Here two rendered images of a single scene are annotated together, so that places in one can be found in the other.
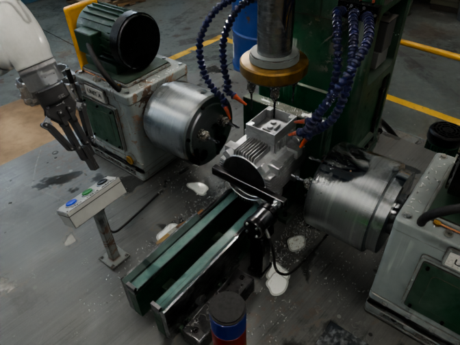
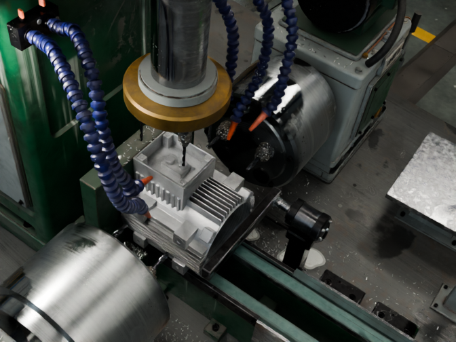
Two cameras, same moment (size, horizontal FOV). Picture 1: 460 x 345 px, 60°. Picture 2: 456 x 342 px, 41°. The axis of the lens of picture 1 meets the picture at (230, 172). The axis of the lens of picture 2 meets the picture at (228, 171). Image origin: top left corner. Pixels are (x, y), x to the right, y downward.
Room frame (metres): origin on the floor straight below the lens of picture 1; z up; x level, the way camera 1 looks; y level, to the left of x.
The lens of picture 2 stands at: (1.02, 0.65, 2.01)
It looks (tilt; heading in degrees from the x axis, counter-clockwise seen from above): 49 degrees down; 259
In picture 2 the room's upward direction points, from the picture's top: 8 degrees clockwise
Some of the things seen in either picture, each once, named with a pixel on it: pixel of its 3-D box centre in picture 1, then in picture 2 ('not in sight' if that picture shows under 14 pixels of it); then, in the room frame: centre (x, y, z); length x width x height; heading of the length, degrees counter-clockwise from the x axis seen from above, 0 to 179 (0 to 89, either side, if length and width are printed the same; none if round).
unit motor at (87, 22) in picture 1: (111, 69); not in sight; (1.33, 0.41, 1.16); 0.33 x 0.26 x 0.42; 50
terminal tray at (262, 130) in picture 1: (271, 130); (174, 169); (0.98, -0.13, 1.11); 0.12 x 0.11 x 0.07; 140
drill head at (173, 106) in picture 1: (179, 117); (58, 333); (1.18, 0.17, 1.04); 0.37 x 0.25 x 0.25; 50
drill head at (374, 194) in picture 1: (367, 200); (277, 114); (0.74, -0.36, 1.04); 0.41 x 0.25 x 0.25; 50
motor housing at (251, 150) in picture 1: (263, 161); (188, 210); (0.95, -0.10, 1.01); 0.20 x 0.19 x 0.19; 140
